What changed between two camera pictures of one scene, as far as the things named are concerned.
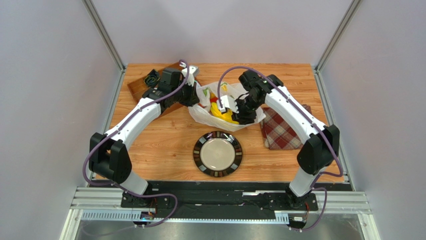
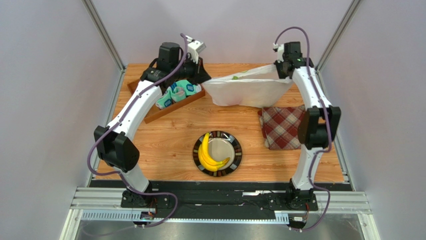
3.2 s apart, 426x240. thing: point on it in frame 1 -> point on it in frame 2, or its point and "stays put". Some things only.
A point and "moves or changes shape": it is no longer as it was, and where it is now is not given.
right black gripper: x=241 y=108 -> x=282 y=69
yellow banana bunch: x=226 y=116 -> x=207 y=160
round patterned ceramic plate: x=217 y=154 stays put
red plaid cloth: x=277 y=135 stays put
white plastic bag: x=203 y=113 moves or changes shape
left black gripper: x=193 y=98 -> x=199 y=74
